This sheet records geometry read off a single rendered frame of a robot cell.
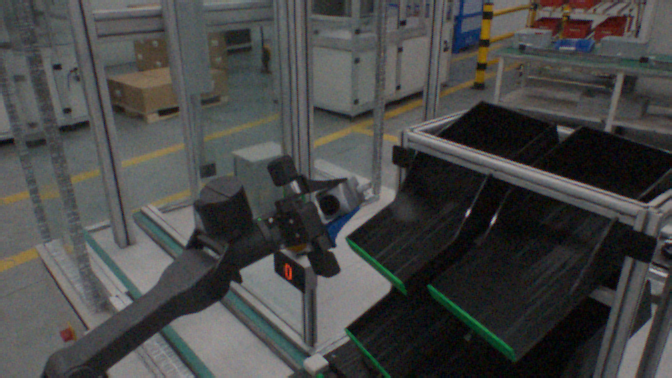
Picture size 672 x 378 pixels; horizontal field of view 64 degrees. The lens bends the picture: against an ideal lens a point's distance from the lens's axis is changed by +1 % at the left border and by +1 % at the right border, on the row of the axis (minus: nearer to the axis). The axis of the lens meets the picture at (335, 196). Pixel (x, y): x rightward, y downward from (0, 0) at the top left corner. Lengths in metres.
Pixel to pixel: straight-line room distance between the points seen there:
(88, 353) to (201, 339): 0.89
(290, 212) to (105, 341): 0.27
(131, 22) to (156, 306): 1.29
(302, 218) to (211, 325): 0.94
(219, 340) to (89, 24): 1.00
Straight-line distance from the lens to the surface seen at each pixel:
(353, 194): 0.80
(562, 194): 0.64
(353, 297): 1.75
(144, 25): 1.88
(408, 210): 0.77
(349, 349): 1.40
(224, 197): 0.69
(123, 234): 2.03
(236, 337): 1.54
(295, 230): 0.71
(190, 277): 0.70
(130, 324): 0.69
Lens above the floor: 1.90
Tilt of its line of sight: 26 degrees down
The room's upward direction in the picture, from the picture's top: straight up
